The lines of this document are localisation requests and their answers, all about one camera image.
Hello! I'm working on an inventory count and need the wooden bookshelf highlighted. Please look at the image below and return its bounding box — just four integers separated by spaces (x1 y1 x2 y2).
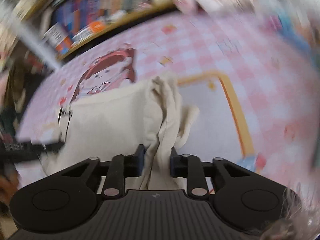
1 0 172 59

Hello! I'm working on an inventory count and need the white orange usmile box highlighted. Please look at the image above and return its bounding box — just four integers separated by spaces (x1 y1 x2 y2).
44 22 73 55

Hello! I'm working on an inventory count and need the row of colourful books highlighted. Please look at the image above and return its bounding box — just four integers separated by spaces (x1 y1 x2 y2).
49 0 151 37

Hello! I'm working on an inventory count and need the flat white orange box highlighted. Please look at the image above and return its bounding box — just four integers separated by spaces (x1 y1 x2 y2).
72 21 106 43

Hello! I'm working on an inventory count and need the cream t-shirt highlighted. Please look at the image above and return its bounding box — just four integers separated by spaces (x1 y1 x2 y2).
41 73 199 190

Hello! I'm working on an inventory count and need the pink checkered desk mat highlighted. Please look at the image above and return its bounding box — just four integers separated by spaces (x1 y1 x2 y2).
17 12 319 188

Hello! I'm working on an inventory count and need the person's left hand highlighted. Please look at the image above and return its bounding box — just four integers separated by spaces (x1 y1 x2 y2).
1 164 20 206

